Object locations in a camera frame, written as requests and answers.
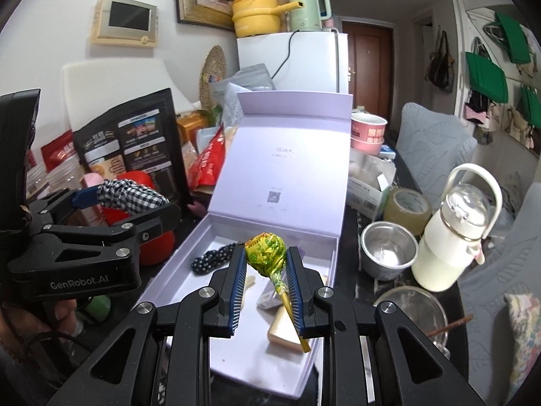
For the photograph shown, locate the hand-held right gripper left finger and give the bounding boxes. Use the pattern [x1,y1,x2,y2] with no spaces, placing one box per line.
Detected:
[46,255,248,406]

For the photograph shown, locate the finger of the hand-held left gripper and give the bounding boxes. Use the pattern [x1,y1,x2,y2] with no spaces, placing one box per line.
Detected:
[42,203,182,248]
[25,186,104,229]

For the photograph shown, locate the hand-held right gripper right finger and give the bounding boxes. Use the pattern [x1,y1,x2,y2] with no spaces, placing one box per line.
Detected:
[285,247,487,406]

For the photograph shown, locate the black white checkered scrunchie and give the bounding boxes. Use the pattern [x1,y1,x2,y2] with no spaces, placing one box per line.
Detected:
[96,179,170,213]

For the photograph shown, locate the green yellow lollipop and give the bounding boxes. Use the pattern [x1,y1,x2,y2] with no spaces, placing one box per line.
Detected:
[245,232,312,354]

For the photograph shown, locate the lavender gift box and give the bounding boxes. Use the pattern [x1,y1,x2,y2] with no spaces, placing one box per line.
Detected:
[137,91,353,400]

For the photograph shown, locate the person's left hand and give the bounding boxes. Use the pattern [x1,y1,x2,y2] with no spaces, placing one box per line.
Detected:
[0,298,79,352]

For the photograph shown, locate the pink cup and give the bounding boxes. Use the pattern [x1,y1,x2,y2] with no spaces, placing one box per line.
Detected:
[80,173,106,226]

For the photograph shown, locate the small white packet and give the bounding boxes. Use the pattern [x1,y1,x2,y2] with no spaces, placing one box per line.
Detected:
[257,291,282,310]

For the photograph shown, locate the clear plastic jar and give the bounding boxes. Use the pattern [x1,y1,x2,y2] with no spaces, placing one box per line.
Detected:
[25,165,83,201]

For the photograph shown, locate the red canister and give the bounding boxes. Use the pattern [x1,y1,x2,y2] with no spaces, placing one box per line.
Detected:
[103,171,176,266]

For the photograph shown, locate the small gold box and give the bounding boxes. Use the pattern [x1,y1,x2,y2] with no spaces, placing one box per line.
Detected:
[267,304,313,352]

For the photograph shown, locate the red foil packet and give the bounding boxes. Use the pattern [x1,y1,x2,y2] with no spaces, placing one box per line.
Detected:
[41,130,79,170]

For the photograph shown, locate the black printed food pouch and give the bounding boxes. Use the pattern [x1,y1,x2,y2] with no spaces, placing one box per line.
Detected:
[73,88,191,206]

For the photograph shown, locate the red snack bag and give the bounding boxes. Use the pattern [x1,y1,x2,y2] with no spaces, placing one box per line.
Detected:
[188,125,225,195]

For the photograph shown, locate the metal cup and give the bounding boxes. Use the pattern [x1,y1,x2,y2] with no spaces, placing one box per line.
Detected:
[360,221,419,281]

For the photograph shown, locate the glass bowl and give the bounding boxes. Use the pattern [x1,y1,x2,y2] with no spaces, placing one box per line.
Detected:
[374,286,449,347]

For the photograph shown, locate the orange carton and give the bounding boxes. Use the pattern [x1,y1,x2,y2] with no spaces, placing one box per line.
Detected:
[177,112,210,144]

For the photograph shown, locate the white foam board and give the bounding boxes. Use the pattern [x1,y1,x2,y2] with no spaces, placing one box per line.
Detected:
[63,60,191,132]

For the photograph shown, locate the white tissue box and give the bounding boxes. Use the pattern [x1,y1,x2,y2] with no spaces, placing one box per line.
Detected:
[347,150,397,221]

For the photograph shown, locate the clear tape roll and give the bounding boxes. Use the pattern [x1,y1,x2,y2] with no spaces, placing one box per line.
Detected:
[382,188,432,235]

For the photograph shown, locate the cream water bottle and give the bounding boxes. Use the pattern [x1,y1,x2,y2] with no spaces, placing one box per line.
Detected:
[411,163,503,292]

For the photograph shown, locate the brown stick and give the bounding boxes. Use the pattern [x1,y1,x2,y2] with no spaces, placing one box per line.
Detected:
[425,314,474,337]

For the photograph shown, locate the pink paper bowl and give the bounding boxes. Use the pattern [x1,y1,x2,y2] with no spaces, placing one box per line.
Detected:
[350,135,385,156]

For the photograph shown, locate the round woven mat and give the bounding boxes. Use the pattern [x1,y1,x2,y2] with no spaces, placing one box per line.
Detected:
[200,45,227,111]

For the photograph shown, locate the red paper cup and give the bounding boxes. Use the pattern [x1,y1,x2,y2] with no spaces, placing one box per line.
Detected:
[351,113,388,142]

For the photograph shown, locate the grey foil bag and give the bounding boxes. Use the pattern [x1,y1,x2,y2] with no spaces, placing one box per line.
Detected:
[211,63,275,94]

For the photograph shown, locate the grey leaf-pattern sofa cover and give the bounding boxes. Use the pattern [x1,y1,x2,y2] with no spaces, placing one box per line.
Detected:
[458,169,541,390]

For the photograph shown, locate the grey leaf-pattern cushion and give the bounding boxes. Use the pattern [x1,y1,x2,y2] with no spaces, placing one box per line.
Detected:
[395,102,478,212]

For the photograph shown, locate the white fridge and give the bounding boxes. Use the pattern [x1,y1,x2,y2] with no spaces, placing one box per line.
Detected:
[237,31,351,94]

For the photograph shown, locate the floral cushion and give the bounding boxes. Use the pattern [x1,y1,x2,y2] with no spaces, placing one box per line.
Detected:
[503,292,541,390]

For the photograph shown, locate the yellow pot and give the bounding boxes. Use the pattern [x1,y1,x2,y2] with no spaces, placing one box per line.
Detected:
[232,0,305,38]

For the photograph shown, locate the brown door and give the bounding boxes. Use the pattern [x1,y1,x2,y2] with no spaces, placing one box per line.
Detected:
[342,20,394,132]

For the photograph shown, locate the dark hanging bag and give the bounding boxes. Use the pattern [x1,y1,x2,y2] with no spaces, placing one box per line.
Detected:
[428,31,455,94]

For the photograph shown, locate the green electric kettle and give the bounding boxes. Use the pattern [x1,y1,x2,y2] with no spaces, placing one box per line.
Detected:
[287,0,330,32]

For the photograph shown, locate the large green tote bag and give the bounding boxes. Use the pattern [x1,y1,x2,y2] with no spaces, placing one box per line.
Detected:
[465,51,509,104]

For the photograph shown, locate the black beaded hair tie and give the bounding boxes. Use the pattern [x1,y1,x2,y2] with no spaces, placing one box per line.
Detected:
[191,241,246,273]

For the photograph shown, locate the beige wall intercom panel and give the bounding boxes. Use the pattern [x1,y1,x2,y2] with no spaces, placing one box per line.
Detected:
[92,0,159,47]

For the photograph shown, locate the black power cable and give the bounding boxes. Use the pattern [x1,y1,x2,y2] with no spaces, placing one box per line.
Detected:
[270,29,301,79]

